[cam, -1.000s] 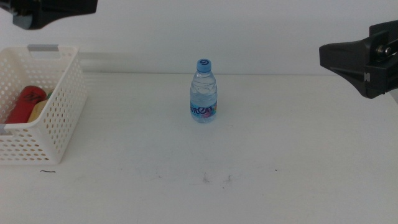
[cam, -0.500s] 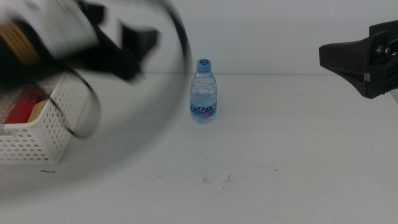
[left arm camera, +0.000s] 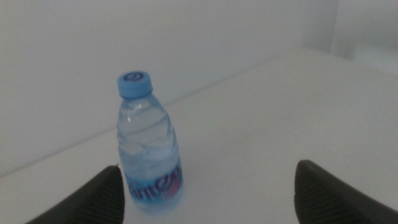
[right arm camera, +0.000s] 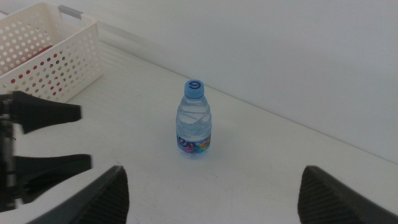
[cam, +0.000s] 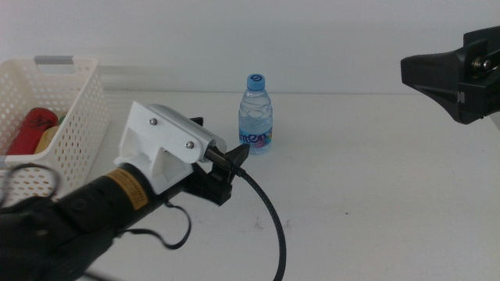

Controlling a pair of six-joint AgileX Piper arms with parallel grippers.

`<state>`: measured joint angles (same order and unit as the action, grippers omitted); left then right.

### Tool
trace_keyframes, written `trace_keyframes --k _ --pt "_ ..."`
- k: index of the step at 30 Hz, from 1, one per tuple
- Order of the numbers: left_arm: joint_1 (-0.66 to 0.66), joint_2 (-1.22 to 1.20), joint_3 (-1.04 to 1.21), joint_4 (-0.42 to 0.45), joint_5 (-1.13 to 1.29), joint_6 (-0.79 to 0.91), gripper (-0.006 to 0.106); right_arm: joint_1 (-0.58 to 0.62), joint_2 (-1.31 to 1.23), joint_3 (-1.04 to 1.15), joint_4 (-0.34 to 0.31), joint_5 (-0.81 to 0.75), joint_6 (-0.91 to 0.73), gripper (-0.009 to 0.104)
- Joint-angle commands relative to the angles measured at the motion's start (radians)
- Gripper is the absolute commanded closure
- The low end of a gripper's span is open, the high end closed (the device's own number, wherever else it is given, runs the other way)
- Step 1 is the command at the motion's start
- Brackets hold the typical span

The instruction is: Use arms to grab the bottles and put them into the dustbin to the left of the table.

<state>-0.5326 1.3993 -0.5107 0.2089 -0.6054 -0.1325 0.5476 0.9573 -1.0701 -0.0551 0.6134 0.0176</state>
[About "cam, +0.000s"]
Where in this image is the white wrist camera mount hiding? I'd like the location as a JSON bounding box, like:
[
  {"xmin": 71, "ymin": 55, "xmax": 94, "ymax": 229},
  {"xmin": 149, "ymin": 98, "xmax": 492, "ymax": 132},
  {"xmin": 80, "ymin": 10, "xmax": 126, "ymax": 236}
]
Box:
[{"xmin": 113, "ymin": 100, "xmax": 228, "ymax": 195}]

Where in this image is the clear water bottle blue cap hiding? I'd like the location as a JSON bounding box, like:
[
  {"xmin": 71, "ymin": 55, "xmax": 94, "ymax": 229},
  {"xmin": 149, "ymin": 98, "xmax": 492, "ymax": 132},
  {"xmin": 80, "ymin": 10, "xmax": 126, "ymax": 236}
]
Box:
[{"xmin": 237, "ymin": 73, "xmax": 274, "ymax": 155}]

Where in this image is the yellow tea bottle red label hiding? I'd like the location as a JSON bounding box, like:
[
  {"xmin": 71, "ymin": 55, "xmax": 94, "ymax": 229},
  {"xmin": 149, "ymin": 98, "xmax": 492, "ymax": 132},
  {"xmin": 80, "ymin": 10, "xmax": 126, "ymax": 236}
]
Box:
[{"xmin": 34, "ymin": 112, "xmax": 68, "ymax": 155}]

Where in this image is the thin black cable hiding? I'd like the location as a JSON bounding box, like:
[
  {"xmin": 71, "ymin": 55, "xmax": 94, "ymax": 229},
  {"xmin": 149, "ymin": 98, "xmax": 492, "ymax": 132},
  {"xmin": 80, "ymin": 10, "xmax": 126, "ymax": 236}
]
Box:
[
  {"xmin": 112, "ymin": 200, "xmax": 193, "ymax": 251},
  {"xmin": 0, "ymin": 162, "xmax": 63, "ymax": 208}
]

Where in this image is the white perforated plastic basket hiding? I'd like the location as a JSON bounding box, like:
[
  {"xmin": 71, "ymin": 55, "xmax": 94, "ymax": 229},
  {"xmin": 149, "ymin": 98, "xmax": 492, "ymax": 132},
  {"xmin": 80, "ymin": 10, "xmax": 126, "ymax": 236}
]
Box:
[{"xmin": 0, "ymin": 55, "xmax": 112, "ymax": 205}]

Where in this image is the red drink can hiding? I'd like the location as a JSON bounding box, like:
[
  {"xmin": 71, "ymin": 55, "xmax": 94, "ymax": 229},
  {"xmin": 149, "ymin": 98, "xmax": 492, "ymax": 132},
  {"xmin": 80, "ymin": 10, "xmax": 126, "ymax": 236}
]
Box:
[{"xmin": 5, "ymin": 107, "xmax": 59, "ymax": 156}]

